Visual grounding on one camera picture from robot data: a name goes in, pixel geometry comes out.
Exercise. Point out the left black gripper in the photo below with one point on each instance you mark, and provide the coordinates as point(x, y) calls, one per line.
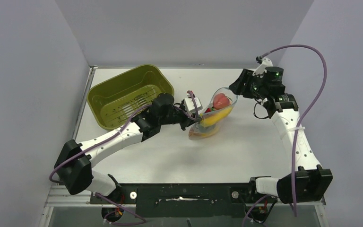
point(188, 121)

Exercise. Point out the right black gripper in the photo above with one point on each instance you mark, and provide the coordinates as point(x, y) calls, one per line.
point(240, 86)

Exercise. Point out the clear zip top bag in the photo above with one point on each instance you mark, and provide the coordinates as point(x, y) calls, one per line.
point(216, 127)

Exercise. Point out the olive green plastic bin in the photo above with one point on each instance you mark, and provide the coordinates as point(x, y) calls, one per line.
point(113, 101)

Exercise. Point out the yellow toy banana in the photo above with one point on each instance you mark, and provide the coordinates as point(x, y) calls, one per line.
point(213, 117)

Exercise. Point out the pink toy peach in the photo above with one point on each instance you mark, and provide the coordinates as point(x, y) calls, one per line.
point(220, 101)

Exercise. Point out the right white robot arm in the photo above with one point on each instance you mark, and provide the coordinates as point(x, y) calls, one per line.
point(308, 180)

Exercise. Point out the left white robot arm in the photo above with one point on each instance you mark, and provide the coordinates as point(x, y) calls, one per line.
point(75, 163)

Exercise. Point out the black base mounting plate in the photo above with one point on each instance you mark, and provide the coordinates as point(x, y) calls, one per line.
point(187, 200)

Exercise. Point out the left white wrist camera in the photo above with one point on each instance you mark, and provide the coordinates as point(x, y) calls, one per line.
point(192, 106)

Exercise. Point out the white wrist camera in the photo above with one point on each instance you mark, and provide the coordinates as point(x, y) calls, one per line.
point(192, 106)
point(263, 63)

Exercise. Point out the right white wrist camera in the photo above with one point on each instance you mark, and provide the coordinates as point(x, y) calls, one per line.
point(263, 63)

